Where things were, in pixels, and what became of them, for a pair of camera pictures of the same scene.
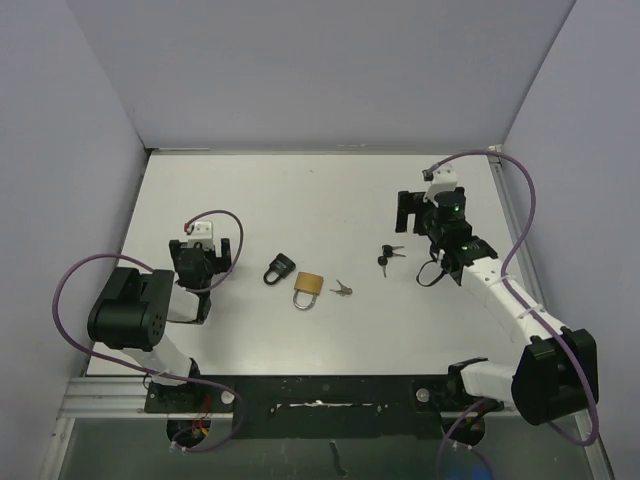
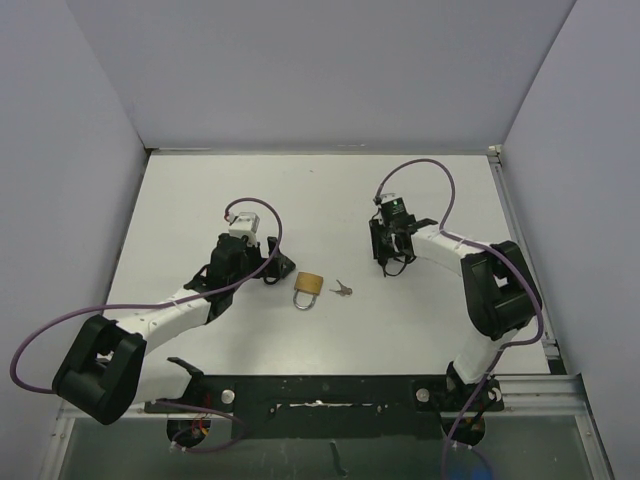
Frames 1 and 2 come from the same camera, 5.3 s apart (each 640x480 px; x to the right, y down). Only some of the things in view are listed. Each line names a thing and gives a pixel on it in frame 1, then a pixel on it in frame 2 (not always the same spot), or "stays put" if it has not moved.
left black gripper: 217,261 → 274,269
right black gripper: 417,205 → 381,250
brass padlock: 308,284 stays put
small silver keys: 344,291 stays put
